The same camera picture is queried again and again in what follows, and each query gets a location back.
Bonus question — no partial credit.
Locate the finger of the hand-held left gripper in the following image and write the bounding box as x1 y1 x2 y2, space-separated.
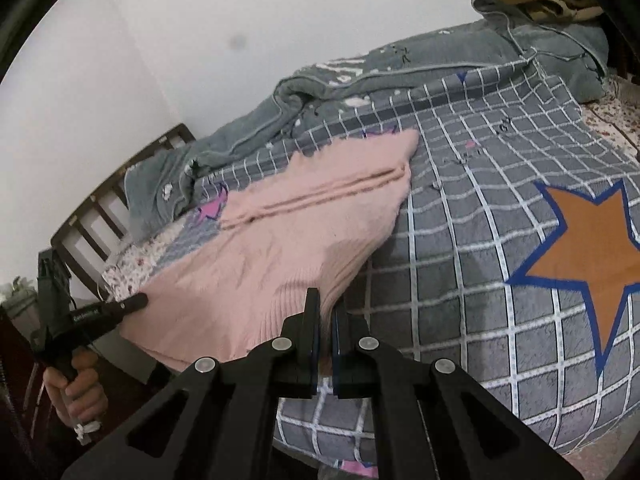
102 294 149 318

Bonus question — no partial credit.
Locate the person's left hand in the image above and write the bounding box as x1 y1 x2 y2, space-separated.
44 350 108 443

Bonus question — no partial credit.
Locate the pink knitted sweater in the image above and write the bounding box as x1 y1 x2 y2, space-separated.
120 127 420 376

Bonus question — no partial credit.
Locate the dark wooden bed headboard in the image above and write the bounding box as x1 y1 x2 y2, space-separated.
50 124 197 281

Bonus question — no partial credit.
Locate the grey checked blanket with stars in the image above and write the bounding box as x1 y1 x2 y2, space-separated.
192 60 640 468

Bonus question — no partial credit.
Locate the floral bed sheet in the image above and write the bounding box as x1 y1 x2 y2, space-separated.
102 75 640 303

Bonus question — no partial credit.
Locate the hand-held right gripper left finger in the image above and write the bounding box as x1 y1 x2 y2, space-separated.
60 287 321 480

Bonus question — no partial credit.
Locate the grey printed quilt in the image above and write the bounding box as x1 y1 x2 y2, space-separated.
124 0 610 221

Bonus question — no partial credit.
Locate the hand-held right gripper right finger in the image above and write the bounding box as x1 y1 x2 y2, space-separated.
332 305 583 480

